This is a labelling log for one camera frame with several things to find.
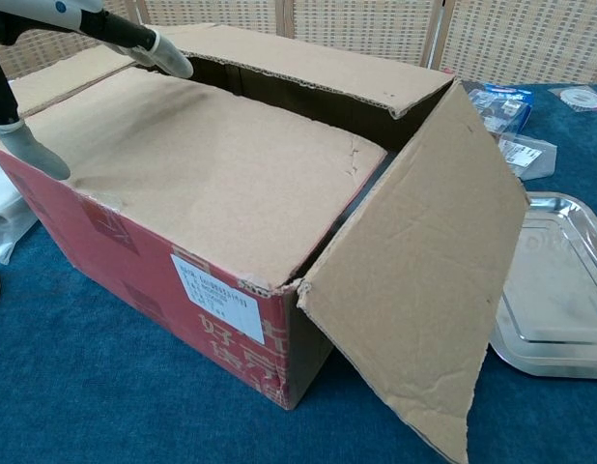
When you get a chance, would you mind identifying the clear plastic bag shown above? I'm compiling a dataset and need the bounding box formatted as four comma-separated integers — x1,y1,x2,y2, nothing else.
0,154,39,266

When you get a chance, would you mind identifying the round disc in clear bag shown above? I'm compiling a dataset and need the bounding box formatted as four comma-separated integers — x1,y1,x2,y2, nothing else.
548,85,597,113

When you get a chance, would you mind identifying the woven rattan folding screen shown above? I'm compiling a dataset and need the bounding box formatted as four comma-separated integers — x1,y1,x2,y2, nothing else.
0,0,597,93

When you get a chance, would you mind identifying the red brown cardboard box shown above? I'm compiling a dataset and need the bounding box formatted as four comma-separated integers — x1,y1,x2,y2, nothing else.
0,21,530,464

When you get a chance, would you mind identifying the clear plastic pastry container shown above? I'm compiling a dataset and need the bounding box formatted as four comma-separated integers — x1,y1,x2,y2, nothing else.
465,89,558,183

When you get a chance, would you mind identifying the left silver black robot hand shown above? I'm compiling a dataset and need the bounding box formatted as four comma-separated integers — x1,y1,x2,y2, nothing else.
0,0,194,181

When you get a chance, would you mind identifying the stainless steel rectangular tray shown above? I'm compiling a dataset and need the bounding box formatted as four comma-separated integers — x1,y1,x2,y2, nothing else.
489,191,597,378

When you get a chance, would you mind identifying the blue sandwich cookie package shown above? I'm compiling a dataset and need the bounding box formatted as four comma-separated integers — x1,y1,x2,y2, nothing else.
471,84,535,131

